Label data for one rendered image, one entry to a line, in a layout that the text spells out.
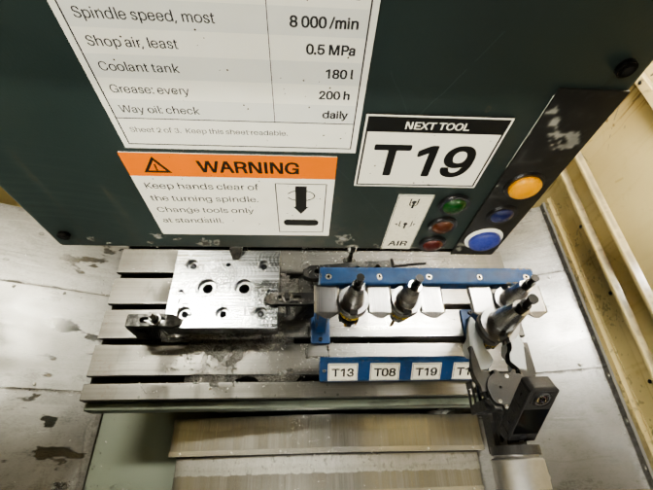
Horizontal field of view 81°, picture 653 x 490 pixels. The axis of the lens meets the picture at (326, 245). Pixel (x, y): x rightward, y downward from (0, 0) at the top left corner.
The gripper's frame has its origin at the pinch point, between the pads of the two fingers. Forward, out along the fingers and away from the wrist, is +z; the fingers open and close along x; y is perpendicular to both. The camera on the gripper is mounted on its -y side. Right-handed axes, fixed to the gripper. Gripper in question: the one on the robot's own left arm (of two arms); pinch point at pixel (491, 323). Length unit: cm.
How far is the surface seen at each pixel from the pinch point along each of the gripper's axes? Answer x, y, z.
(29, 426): -109, 64, -9
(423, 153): -24.5, -41.7, -1.6
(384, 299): -15.4, 11.8, 8.9
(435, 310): -4.9, 11.6, 6.5
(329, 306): -26.8, 11.9, 7.3
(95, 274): -106, 67, 40
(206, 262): -59, 35, 29
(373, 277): -17.5, 10.8, 13.5
